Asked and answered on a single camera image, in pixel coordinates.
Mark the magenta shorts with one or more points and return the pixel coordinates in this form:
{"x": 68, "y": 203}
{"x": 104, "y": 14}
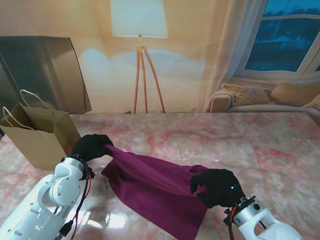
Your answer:
{"x": 155, "y": 182}

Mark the sheer white curtain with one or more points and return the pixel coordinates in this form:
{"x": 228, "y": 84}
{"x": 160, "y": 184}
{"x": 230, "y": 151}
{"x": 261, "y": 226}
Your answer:
{"x": 232, "y": 50}

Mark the dark grey flat screen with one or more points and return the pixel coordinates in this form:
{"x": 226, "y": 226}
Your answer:
{"x": 37, "y": 65}

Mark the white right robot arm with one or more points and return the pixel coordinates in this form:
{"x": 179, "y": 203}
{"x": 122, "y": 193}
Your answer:
{"x": 262, "y": 225}

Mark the beige sofa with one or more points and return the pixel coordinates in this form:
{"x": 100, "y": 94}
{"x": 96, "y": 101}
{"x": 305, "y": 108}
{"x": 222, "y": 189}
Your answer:
{"x": 250, "y": 107}

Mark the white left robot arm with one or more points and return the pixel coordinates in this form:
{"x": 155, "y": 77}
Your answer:
{"x": 40, "y": 205}

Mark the kraft paper bag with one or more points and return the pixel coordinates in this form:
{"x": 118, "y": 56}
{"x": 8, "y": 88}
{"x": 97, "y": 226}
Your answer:
{"x": 37, "y": 142}

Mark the cream knitted cushion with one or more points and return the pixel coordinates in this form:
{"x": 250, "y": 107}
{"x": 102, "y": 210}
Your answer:
{"x": 245, "y": 93}

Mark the white tripod floor lamp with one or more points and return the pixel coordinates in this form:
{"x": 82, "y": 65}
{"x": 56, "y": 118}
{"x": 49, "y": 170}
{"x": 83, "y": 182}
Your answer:
{"x": 138, "y": 20}

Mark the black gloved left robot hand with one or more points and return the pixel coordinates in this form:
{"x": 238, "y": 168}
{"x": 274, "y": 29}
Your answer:
{"x": 91, "y": 147}

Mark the white framed window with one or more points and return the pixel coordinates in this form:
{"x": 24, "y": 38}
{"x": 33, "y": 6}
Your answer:
{"x": 282, "y": 42}

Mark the plain tan cushion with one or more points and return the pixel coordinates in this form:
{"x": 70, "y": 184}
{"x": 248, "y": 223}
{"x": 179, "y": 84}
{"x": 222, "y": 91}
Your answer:
{"x": 292, "y": 93}

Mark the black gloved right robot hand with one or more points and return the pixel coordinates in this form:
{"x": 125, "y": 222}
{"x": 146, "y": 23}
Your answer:
{"x": 220, "y": 187}

